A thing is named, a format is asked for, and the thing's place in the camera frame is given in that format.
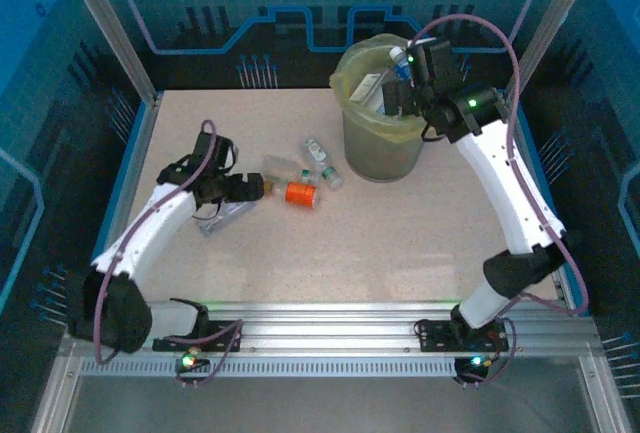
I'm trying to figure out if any clear plastic bottle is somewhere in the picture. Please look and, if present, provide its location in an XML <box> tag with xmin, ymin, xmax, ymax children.
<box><xmin>198</xmin><ymin>200</ymin><xmax>257</xmax><ymax>238</ymax></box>

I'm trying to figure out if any clear bottle with green cap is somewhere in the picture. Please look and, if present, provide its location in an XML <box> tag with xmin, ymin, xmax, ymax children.
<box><xmin>262</xmin><ymin>154</ymin><xmax>319</xmax><ymax>187</ymax></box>

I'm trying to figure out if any orange label bottle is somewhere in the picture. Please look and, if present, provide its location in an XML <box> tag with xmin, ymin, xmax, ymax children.
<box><xmin>262</xmin><ymin>178</ymin><xmax>321</xmax><ymax>209</ymax></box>

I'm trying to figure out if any green white label bottle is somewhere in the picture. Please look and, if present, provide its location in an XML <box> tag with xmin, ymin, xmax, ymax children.
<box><xmin>303</xmin><ymin>137</ymin><xmax>346</xmax><ymax>190</ymax></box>

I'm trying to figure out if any yellow plastic bin liner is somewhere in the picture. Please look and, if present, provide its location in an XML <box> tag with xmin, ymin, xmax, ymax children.
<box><xmin>328</xmin><ymin>34</ymin><xmax>451</xmax><ymax>144</ymax></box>

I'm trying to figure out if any left controller board with LED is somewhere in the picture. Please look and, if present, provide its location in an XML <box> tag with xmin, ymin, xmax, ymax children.
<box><xmin>174</xmin><ymin>352</ymin><xmax>211</xmax><ymax>374</ymax></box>

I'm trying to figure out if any controller board with led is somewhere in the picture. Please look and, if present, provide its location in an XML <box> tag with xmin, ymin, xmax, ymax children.
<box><xmin>454</xmin><ymin>352</ymin><xmax>494</xmax><ymax>379</ymax></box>
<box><xmin>174</xmin><ymin>352</ymin><xmax>211</xmax><ymax>374</ymax></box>

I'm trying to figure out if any metal base panel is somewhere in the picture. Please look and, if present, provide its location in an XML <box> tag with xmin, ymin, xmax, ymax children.
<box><xmin>29</xmin><ymin>352</ymin><xmax>634</xmax><ymax>433</ymax></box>

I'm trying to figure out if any right controller board with LED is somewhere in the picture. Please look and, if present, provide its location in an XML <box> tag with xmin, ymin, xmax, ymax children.
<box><xmin>454</xmin><ymin>352</ymin><xmax>494</xmax><ymax>379</ymax></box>

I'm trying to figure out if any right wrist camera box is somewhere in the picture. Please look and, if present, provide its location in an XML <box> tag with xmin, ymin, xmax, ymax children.
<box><xmin>405</xmin><ymin>37</ymin><xmax>451</xmax><ymax>54</ymax></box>

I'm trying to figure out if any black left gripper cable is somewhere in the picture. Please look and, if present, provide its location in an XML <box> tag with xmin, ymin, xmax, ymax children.
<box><xmin>192</xmin><ymin>200</ymin><xmax>225</xmax><ymax>227</ymax></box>

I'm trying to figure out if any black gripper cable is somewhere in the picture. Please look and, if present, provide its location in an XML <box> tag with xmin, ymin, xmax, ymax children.
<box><xmin>422</xmin><ymin>122</ymin><xmax>451</xmax><ymax>143</ymax></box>
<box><xmin>192</xmin><ymin>200</ymin><xmax>225</xmax><ymax>227</ymax></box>

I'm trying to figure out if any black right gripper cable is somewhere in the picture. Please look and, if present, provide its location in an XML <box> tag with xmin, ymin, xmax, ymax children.
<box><xmin>422</xmin><ymin>122</ymin><xmax>451</xmax><ymax>143</ymax></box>

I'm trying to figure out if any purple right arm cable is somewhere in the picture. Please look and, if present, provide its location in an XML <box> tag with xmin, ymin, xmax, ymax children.
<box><xmin>407</xmin><ymin>13</ymin><xmax>593</xmax><ymax>389</ymax></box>

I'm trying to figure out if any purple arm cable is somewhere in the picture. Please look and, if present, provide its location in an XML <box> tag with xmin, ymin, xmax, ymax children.
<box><xmin>407</xmin><ymin>13</ymin><xmax>593</xmax><ymax>389</ymax></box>
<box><xmin>94</xmin><ymin>120</ymin><xmax>245</xmax><ymax>389</ymax></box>

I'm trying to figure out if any aluminium table side rail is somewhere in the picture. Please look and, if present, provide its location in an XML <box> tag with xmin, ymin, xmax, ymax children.
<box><xmin>82</xmin><ymin>91</ymin><xmax>165</xmax><ymax>317</ymax></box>
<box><xmin>499</xmin><ymin>91</ymin><xmax>579</xmax><ymax>317</ymax></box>

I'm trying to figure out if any aluminium frame post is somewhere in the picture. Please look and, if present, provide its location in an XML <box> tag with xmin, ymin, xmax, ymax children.
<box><xmin>501</xmin><ymin>0</ymin><xmax>604</xmax><ymax>107</ymax></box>
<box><xmin>55</xmin><ymin>0</ymin><xmax>165</xmax><ymax>104</ymax></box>

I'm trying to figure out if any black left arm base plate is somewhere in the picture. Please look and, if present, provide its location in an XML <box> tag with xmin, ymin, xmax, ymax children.
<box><xmin>152</xmin><ymin>320</ymin><xmax>245</xmax><ymax>354</ymax></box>

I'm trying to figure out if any aluminium mounting rail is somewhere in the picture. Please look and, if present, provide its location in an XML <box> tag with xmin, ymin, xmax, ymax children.
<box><xmin>59</xmin><ymin>300</ymin><xmax>601</xmax><ymax>354</ymax></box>

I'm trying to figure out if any slotted cable duct strip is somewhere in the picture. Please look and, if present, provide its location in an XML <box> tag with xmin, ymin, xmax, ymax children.
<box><xmin>79</xmin><ymin>356</ymin><xmax>464</xmax><ymax>379</ymax></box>

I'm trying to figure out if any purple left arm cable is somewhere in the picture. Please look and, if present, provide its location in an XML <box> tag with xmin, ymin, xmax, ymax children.
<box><xmin>94</xmin><ymin>120</ymin><xmax>245</xmax><ymax>389</ymax></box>

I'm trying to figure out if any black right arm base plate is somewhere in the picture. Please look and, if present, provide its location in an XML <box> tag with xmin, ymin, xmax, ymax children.
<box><xmin>416</xmin><ymin>319</ymin><xmax>516</xmax><ymax>354</ymax></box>

